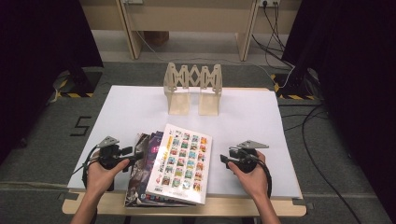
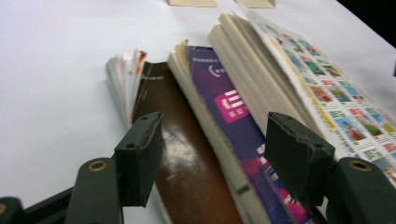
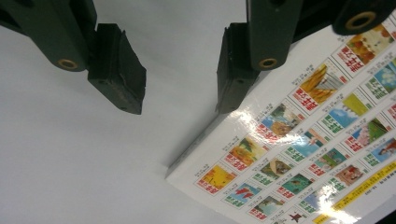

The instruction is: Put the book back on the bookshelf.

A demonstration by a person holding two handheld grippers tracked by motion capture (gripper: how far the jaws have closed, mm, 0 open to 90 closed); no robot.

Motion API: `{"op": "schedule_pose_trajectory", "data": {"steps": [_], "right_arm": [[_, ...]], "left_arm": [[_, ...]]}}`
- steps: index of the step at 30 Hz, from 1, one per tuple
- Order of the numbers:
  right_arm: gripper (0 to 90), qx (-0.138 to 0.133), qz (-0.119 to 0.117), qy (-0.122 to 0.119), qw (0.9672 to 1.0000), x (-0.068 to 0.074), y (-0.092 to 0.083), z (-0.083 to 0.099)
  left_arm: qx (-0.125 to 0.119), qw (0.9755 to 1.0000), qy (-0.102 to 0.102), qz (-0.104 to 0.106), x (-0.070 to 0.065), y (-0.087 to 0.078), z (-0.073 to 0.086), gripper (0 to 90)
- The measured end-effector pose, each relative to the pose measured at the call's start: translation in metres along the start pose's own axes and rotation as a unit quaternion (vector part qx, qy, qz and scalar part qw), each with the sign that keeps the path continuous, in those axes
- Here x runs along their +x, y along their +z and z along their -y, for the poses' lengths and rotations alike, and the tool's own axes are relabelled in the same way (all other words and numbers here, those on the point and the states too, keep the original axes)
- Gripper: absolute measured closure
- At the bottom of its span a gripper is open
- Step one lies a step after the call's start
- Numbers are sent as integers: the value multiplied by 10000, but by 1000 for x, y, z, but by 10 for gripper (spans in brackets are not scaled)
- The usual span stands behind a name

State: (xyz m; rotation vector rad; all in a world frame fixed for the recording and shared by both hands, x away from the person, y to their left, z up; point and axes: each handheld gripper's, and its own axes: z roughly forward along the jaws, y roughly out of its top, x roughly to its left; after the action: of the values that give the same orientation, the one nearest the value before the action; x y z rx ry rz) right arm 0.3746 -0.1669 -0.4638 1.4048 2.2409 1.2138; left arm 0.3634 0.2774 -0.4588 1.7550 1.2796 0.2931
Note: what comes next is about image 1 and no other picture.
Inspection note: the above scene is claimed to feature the beige folding book stand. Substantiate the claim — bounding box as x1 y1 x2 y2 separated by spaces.
163 62 223 117

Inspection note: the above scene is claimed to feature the black stand base striped tape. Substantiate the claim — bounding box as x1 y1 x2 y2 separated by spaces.
50 66 104 99
270 66 325 101

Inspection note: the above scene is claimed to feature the white book with picture grid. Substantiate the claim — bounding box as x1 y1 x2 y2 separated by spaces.
145 123 214 206

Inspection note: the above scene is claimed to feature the black book with red print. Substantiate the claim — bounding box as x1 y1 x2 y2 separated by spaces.
124 133 152 208

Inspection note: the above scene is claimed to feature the black power cable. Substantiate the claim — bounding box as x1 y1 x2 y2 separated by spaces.
251 1 295 69
264 1 287 60

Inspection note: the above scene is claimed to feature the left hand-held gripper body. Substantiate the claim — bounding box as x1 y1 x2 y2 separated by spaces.
96 135 125 171

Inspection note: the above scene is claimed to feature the light wooden table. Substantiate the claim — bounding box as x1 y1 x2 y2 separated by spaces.
61 87 307 217

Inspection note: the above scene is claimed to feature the long black cable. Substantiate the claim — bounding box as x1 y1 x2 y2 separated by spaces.
278 104 363 224

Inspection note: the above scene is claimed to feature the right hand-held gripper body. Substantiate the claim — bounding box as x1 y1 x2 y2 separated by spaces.
236 139 270 174

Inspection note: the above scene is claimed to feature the person's left hand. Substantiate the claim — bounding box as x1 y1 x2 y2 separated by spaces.
85 158 131 200

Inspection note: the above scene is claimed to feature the grey tape patch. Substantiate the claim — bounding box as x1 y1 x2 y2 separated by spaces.
291 198 315 210
57 191 79 201

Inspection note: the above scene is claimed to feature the black curtain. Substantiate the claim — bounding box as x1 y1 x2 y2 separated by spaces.
281 0 396 216
0 0 105 162

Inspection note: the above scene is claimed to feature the thick purple book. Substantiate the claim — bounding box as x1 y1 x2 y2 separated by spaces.
146 130 165 190

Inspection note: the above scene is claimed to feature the beige wooden desk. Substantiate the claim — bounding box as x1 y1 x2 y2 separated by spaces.
78 0 303 63

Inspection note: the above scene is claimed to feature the white table sheet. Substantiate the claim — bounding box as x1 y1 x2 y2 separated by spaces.
67 84 303 199

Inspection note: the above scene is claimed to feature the person's right hand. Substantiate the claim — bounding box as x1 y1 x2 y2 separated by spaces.
227 151 271 200

